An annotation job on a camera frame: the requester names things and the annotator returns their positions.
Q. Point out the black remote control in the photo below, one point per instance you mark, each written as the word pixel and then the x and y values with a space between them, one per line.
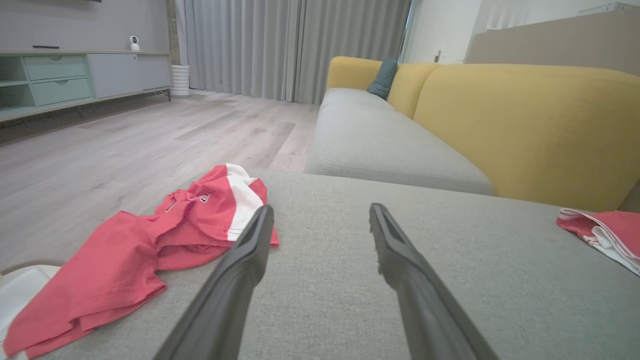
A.
pixel 46 47

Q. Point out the white laundry basket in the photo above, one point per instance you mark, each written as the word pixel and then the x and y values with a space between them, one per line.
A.
pixel 20 290

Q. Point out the teal throw cushion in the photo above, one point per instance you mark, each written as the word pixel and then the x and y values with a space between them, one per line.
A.
pixel 384 77

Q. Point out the grey and yellow sofa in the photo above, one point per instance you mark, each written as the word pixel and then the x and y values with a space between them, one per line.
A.
pixel 350 250

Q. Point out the grey pleated curtain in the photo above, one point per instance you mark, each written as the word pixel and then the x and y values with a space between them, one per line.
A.
pixel 350 35
pixel 240 45

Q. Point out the mint and white TV cabinet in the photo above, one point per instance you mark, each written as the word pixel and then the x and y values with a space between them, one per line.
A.
pixel 115 75

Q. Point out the red white jersey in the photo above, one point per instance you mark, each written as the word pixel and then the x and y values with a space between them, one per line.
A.
pixel 615 225
pixel 125 250

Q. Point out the white slatted railing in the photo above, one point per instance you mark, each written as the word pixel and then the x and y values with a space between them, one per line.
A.
pixel 505 17

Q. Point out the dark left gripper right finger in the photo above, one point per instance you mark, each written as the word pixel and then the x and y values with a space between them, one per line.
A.
pixel 430 315

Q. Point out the green indoor tree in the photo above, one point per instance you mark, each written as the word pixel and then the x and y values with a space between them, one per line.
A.
pixel 173 30

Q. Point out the white ribbed plant pot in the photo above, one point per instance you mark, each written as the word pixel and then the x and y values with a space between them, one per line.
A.
pixel 180 80

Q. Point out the small white security camera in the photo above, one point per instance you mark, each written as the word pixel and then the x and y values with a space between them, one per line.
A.
pixel 134 44

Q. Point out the beige wall panel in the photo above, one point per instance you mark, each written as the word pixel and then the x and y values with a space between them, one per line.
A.
pixel 550 45

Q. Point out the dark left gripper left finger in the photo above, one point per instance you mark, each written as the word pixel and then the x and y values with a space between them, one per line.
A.
pixel 225 305

